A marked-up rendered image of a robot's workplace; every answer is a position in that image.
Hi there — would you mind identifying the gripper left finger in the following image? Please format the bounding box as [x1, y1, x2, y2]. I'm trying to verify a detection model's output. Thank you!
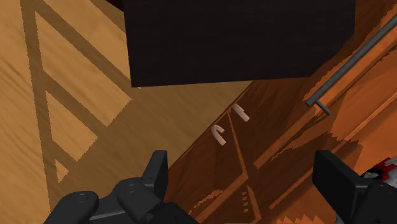
[43, 150, 199, 224]

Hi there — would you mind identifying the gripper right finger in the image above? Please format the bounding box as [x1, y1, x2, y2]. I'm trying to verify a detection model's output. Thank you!
[312, 150, 397, 224]

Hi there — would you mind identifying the red and white object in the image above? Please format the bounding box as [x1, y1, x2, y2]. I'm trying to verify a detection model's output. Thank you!
[361, 156, 397, 189]

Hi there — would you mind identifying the brown wooden cabinet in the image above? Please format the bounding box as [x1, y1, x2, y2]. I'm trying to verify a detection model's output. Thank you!
[164, 0, 397, 224]

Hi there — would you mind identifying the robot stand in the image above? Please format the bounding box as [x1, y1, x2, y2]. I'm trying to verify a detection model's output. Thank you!
[105, 0, 356, 88]

